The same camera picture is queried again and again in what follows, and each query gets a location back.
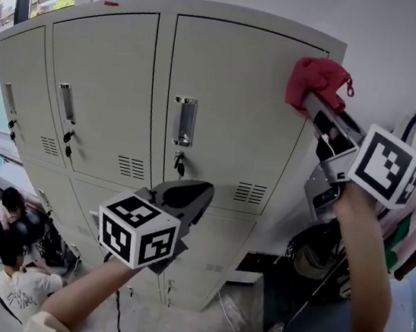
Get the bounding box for person's right forearm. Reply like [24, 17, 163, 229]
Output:
[315, 185, 408, 332]

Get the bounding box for red wiping cloth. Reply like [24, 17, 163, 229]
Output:
[282, 53, 360, 125]

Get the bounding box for green hanging garment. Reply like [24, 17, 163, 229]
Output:
[381, 213, 415, 274]

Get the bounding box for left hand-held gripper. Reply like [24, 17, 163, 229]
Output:
[91, 168, 215, 283]

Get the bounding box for set of black locker keys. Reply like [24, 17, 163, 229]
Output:
[4, 118, 189, 178]

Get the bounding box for clear plastic sheet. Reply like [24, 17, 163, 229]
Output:
[203, 287, 269, 332]

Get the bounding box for thin white cable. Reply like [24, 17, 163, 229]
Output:
[211, 292, 254, 332]

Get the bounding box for dark box with white front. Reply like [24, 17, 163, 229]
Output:
[231, 249, 270, 288]

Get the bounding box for grey metal locker door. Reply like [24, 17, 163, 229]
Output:
[151, 13, 333, 223]

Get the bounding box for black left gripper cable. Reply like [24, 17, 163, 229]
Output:
[110, 288, 133, 332]

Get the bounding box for person's left forearm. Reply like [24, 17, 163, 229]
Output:
[37, 244, 146, 332]

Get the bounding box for white and black appliance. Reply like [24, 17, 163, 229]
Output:
[36, 220, 87, 273]

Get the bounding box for black olive backpack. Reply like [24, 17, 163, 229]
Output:
[282, 218, 357, 286]

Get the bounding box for beige metal locker cabinet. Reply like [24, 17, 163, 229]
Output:
[0, 0, 351, 328]

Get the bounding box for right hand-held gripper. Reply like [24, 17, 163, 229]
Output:
[287, 90, 416, 236]

